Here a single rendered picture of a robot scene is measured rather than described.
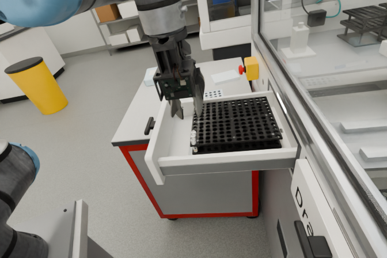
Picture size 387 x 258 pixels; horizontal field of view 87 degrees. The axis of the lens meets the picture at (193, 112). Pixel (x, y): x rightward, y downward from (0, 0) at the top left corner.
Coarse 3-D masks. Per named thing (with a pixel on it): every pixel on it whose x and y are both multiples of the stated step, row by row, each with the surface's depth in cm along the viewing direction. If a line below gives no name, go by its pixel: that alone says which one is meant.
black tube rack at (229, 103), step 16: (208, 112) 61; (224, 112) 59; (240, 112) 58; (256, 112) 56; (208, 128) 55; (224, 128) 53; (240, 128) 52; (256, 128) 51; (272, 128) 55; (208, 144) 50; (224, 144) 50; (240, 144) 53; (256, 144) 51; (272, 144) 50
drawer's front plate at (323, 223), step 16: (304, 160) 38; (304, 176) 36; (304, 192) 37; (320, 192) 33; (320, 208) 31; (304, 224) 39; (320, 224) 31; (336, 224) 29; (336, 240) 28; (336, 256) 27; (352, 256) 26
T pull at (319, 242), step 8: (296, 224) 32; (304, 232) 31; (304, 240) 30; (312, 240) 30; (320, 240) 30; (304, 248) 29; (312, 248) 29; (320, 248) 29; (328, 248) 29; (304, 256) 29; (312, 256) 28; (320, 256) 28; (328, 256) 28
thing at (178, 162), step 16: (224, 96) 66; (240, 96) 65; (256, 96) 64; (272, 96) 64; (192, 112) 70; (272, 112) 64; (176, 128) 67; (288, 128) 54; (176, 144) 61; (288, 144) 54; (160, 160) 50; (176, 160) 49; (192, 160) 48; (208, 160) 48; (224, 160) 48; (240, 160) 47; (256, 160) 47; (272, 160) 46; (288, 160) 46
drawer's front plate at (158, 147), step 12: (168, 108) 64; (156, 120) 57; (168, 120) 63; (156, 132) 53; (168, 132) 62; (156, 144) 50; (168, 144) 60; (156, 156) 49; (156, 168) 49; (156, 180) 51
